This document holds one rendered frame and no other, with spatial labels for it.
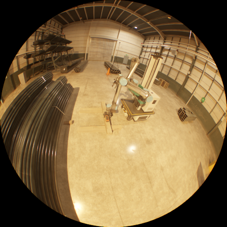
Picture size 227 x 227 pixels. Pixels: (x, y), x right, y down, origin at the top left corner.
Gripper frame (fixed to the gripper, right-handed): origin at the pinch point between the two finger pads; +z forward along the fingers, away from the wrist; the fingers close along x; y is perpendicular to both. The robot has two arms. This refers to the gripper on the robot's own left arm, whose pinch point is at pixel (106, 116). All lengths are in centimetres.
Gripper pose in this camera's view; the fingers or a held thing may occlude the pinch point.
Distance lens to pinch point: 165.8
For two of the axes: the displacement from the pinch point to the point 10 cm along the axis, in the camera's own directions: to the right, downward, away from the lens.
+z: -2.0, 7.0, 6.9
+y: 2.3, 7.2, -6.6
